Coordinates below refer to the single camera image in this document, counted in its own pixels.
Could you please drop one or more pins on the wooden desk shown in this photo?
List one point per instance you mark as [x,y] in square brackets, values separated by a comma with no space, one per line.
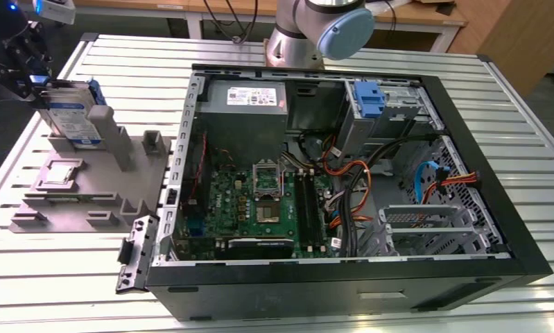
[424,17]

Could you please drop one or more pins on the black PC case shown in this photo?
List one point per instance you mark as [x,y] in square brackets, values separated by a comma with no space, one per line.
[304,288]

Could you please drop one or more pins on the grey parts rack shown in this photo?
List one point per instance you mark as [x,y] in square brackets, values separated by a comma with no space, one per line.
[119,194]

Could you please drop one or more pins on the grey power supply unit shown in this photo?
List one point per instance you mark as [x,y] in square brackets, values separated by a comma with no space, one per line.
[244,132]

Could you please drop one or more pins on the wooden cabinet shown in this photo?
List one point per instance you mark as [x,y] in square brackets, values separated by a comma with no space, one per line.
[527,41]

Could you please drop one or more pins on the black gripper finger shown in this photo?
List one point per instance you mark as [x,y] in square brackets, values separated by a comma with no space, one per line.
[34,45]
[11,83]

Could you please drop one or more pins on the silver drive cage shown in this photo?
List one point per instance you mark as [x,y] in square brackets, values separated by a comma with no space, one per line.
[364,132]

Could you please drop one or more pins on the blue plastic drive latch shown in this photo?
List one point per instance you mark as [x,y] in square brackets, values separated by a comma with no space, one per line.
[368,98]

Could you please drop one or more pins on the green RAM stick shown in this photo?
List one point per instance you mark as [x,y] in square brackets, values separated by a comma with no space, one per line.
[68,198]

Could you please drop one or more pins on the green motherboard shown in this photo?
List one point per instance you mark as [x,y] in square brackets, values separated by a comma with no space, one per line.
[231,208]

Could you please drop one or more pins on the black graphics card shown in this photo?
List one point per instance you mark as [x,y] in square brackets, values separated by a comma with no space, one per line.
[258,244]

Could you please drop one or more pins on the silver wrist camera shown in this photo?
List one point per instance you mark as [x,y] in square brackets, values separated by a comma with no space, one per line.
[56,12]

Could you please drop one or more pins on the silver CPU chip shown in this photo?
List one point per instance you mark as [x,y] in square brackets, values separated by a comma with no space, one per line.
[64,174]

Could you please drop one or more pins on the hard disk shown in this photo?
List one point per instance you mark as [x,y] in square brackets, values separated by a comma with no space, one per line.
[74,121]

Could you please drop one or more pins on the CPU socket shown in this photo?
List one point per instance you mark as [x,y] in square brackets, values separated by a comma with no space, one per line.
[268,213]

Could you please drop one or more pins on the silver expansion slot bracket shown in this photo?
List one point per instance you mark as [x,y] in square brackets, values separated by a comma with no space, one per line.
[140,243]

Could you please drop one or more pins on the black RAM slot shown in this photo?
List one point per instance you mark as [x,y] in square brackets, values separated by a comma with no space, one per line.
[303,208]

